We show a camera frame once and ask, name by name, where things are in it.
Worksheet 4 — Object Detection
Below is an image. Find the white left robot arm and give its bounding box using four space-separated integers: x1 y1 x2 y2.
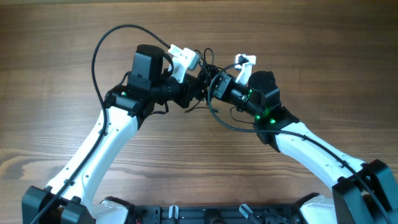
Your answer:
22 44 200 223

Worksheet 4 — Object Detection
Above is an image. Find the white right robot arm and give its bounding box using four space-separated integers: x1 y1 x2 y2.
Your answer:
207 72 397 223

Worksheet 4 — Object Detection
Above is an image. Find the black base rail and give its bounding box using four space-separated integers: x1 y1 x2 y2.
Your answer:
127 204 306 224

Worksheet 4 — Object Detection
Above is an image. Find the black usb cable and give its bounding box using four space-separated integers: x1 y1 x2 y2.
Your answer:
183 47 222 114

